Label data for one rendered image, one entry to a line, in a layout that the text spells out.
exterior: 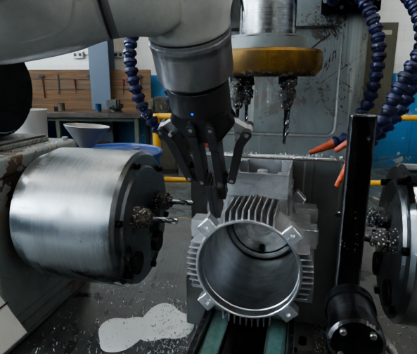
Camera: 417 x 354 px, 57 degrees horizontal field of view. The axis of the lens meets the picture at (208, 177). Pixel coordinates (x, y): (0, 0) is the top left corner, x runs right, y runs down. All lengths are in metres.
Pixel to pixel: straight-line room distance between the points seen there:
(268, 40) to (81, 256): 0.44
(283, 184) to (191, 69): 0.28
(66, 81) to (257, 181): 5.52
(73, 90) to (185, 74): 5.61
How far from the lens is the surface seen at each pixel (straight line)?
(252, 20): 0.64
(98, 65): 5.76
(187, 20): 0.39
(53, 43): 0.39
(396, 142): 6.32
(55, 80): 6.11
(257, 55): 0.58
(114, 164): 0.66
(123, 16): 0.38
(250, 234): 0.78
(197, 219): 0.61
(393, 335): 0.90
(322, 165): 0.74
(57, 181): 0.68
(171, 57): 0.41
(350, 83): 0.85
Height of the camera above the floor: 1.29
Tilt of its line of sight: 14 degrees down
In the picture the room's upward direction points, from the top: straight up
